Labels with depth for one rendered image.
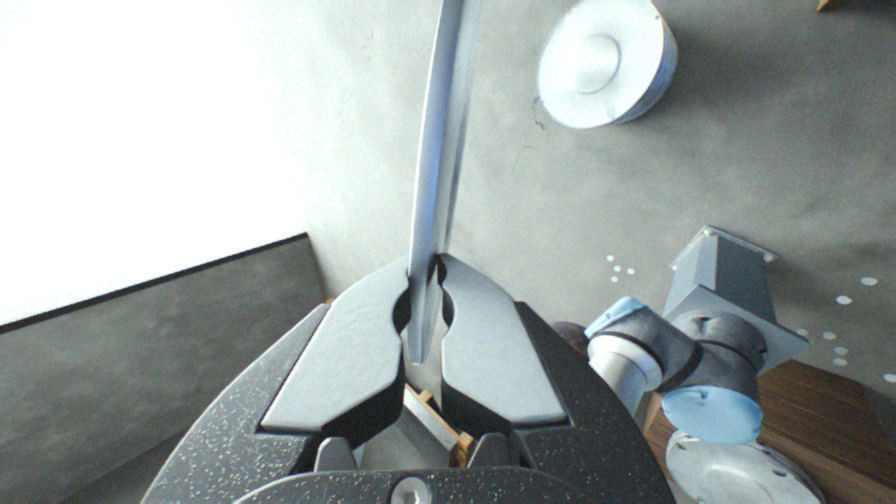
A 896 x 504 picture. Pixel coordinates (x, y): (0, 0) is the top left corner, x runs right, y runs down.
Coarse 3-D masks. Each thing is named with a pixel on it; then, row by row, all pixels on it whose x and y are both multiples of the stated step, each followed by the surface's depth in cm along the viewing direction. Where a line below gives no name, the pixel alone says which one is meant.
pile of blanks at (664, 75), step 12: (672, 36) 68; (672, 48) 66; (672, 60) 68; (660, 72) 63; (672, 72) 73; (660, 84) 69; (648, 96) 68; (660, 96) 79; (636, 108) 70; (648, 108) 82; (612, 120) 69; (624, 120) 79
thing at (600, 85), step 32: (608, 0) 60; (640, 0) 56; (576, 32) 66; (608, 32) 62; (640, 32) 58; (544, 64) 74; (576, 64) 68; (608, 64) 64; (640, 64) 60; (544, 96) 76; (576, 96) 71; (608, 96) 66; (640, 96) 62
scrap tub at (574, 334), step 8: (560, 328) 127; (568, 328) 126; (576, 328) 125; (584, 328) 125; (568, 336) 121; (576, 336) 120; (584, 336) 121; (576, 344) 116; (584, 344) 117; (584, 352) 113
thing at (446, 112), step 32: (448, 0) 9; (480, 0) 18; (448, 32) 8; (448, 64) 8; (448, 96) 9; (448, 128) 9; (448, 160) 11; (416, 192) 9; (448, 192) 15; (416, 224) 9; (448, 224) 28; (416, 256) 10; (416, 288) 10; (416, 320) 11; (416, 352) 14
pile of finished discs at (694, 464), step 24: (672, 456) 77; (696, 456) 72; (720, 456) 68; (744, 456) 64; (768, 456) 62; (696, 480) 74; (720, 480) 69; (744, 480) 65; (768, 480) 62; (792, 480) 59
